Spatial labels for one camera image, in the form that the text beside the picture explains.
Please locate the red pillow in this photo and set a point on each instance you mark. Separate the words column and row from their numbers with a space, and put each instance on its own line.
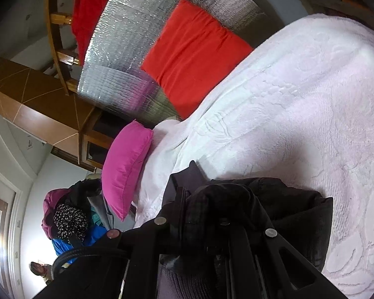
column 192, row 55

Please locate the black white speckled garment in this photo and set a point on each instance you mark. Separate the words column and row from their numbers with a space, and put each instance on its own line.
column 70, row 222

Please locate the wooden stair railing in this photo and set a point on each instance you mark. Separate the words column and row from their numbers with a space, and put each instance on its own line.
column 64, row 55

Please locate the blue jacket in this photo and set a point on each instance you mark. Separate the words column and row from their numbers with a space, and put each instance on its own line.
column 94, row 233

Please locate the magenta pillow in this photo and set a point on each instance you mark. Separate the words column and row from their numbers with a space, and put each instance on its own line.
column 123, row 165

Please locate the wooden cabinet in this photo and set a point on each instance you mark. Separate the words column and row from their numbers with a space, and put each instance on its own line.
column 36, row 102

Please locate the red blanket on railing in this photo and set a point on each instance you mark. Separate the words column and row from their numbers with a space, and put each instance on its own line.
column 86, row 14

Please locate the teal garment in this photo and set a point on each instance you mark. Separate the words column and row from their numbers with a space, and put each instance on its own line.
column 95, row 217

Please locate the maroon garment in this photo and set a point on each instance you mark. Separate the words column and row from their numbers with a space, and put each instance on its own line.
column 51, row 199

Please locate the white textured bedspread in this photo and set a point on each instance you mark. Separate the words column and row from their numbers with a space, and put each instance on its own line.
column 299, row 108

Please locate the black quilted zip jacket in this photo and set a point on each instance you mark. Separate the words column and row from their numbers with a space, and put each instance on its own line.
column 249, row 238

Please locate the grey coat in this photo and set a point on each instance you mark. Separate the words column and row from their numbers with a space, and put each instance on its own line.
column 108, row 217

